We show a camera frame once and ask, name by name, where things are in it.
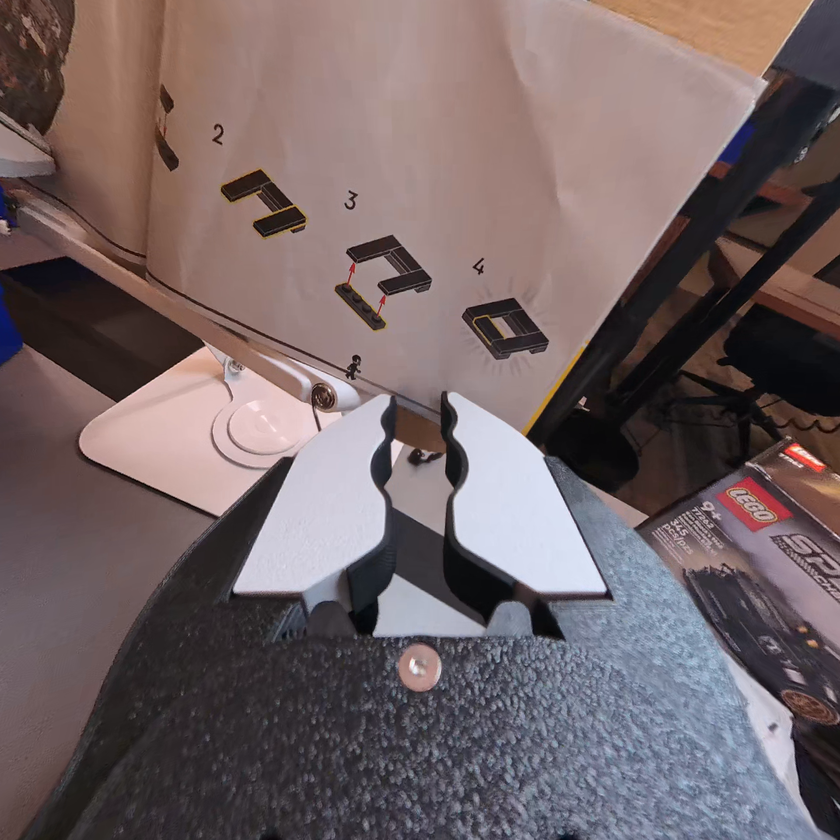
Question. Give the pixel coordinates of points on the white booklet stand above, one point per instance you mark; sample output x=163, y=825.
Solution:
x=164, y=420

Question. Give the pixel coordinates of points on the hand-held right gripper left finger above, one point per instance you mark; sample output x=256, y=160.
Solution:
x=315, y=518

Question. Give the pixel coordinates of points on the small black lego piece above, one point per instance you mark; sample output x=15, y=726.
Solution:
x=420, y=456

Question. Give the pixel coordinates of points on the black lego set box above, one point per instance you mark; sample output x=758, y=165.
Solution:
x=754, y=558

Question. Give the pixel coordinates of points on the black table frame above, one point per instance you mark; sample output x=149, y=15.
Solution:
x=722, y=197

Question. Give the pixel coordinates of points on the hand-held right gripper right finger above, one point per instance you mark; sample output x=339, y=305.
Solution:
x=525, y=518

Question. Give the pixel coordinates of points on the black office chair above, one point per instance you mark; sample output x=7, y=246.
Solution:
x=781, y=367

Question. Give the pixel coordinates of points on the lego instruction booklet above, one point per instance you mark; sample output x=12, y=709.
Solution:
x=394, y=131

